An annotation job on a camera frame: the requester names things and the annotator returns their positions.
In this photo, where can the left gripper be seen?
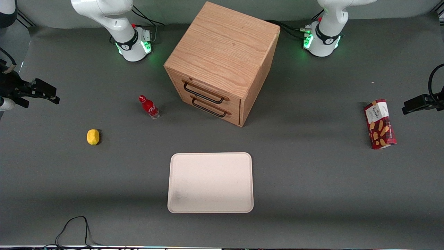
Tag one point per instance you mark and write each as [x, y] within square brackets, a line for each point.
[437, 101]

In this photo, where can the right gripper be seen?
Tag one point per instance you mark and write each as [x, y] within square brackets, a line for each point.
[9, 86]

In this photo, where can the red coke bottle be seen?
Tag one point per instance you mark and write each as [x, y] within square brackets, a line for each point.
[150, 108]

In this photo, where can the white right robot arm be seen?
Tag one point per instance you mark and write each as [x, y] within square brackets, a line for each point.
[128, 38]

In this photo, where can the beige plastic tray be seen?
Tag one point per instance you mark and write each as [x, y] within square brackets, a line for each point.
[210, 182]

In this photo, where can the red shortbread cookie box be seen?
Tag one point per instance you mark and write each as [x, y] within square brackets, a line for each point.
[380, 125]

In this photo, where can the yellow lemon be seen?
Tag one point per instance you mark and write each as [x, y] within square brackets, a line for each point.
[93, 137]

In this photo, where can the dark grey table cover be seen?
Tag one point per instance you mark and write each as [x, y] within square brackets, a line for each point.
[312, 191]

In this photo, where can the wooden drawer front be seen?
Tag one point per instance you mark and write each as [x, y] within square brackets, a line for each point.
[222, 113]
[208, 91]

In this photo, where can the wooden drawer cabinet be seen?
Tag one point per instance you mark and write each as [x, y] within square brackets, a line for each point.
[225, 45]

